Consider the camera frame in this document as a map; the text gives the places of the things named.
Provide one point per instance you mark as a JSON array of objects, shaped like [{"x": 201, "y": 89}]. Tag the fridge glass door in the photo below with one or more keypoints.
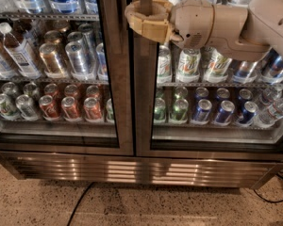
[
  {"x": 255, "y": 132},
  {"x": 98, "y": 28}
]

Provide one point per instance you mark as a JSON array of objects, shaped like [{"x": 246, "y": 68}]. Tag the steel fridge base grille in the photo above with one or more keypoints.
[{"x": 139, "y": 170}]

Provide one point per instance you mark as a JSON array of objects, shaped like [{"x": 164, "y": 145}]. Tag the red soda can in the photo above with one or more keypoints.
[
  {"x": 71, "y": 109},
  {"x": 93, "y": 109},
  {"x": 49, "y": 107}
]

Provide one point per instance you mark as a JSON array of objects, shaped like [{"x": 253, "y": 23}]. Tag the gold soda can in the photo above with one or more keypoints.
[{"x": 55, "y": 66}]

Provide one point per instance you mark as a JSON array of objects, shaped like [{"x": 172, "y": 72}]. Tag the blue can lower right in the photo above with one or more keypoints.
[{"x": 224, "y": 113}]

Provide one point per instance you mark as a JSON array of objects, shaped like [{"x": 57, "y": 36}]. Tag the red soda can right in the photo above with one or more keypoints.
[{"x": 93, "y": 109}]

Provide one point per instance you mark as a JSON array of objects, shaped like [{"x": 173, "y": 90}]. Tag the blue can lower left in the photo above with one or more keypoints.
[{"x": 201, "y": 112}]

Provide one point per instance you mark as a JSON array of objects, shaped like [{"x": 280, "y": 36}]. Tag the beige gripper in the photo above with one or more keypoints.
[{"x": 191, "y": 23}]

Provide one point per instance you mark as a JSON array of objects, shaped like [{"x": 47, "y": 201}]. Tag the white green can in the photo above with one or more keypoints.
[
  {"x": 187, "y": 68},
  {"x": 216, "y": 70}
]

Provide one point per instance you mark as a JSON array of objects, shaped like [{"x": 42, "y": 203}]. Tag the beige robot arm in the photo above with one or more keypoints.
[{"x": 239, "y": 33}]

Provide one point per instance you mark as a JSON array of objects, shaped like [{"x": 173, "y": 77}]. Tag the green can lower shelf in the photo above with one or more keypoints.
[{"x": 179, "y": 111}]

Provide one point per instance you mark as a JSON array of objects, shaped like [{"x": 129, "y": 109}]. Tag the white green can right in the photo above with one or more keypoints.
[{"x": 216, "y": 70}]

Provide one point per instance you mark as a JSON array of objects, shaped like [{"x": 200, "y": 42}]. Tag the red soda can middle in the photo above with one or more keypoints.
[{"x": 71, "y": 109}]

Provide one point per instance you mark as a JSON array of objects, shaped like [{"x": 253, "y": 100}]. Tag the red soda can left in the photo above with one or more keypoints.
[{"x": 49, "y": 107}]

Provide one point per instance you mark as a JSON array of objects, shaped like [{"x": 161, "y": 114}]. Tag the blue can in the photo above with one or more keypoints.
[
  {"x": 224, "y": 113},
  {"x": 201, "y": 112}
]

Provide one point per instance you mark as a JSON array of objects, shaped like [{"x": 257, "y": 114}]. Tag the white green can centre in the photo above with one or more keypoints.
[{"x": 187, "y": 68}]

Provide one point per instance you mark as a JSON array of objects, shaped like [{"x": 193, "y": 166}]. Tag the brown tea bottle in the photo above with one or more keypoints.
[
  {"x": 20, "y": 51},
  {"x": 7, "y": 67}
]

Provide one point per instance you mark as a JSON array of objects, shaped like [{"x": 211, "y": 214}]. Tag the brown tea bottle left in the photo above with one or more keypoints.
[{"x": 7, "y": 67}]

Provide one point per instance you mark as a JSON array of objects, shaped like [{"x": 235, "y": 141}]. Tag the silver soda can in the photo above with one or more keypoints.
[{"x": 79, "y": 59}]

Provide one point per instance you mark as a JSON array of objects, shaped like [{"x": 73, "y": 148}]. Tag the green silver can left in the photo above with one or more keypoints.
[{"x": 8, "y": 109}]

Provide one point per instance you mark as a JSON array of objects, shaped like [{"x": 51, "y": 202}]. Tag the brown tea bottle right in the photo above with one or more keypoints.
[{"x": 20, "y": 51}]

